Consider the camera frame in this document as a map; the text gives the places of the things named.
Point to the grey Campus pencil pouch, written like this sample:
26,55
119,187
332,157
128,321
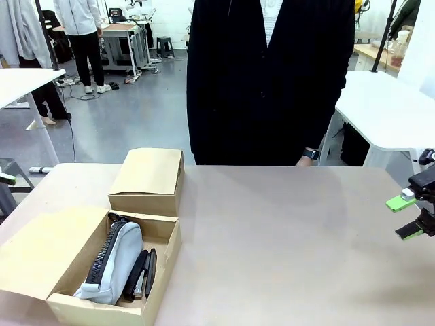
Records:
117,258

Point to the person's left hand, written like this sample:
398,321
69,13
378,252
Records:
304,162

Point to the white power strip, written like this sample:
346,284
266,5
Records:
39,169

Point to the person in white jacket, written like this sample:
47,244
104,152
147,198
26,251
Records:
83,37

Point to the dark green hanging jacket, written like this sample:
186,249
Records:
406,17

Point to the small cardboard box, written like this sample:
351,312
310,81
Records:
149,183

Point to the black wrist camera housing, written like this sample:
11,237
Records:
427,157

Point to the black wrist watch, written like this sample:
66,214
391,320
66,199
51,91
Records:
312,154

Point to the dark grey plastic stool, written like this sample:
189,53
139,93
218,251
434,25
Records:
165,47

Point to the wood-topped metal workbench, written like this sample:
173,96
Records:
125,44

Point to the person in grey jacket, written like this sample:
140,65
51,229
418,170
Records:
27,40

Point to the clear plastic jar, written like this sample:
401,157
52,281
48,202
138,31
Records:
399,49

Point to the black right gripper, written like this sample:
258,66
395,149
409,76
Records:
431,204

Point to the wooden side table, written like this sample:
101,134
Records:
370,56

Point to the large cardboard box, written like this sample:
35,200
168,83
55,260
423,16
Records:
40,251

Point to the person in black cardigan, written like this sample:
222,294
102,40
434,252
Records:
268,88

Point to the black stand pole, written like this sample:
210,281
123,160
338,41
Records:
384,37

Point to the black sandals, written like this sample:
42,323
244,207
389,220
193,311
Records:
115,85

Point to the white table with white legs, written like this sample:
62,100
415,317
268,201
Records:
20,85

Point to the yellow garment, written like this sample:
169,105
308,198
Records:
357,6

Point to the white table with thick base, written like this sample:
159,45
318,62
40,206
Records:
384,108

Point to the grey metal stool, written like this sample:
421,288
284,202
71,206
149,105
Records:
13,190

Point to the small red screen device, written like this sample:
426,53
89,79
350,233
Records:
116,14

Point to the black stapler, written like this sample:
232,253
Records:
142,275

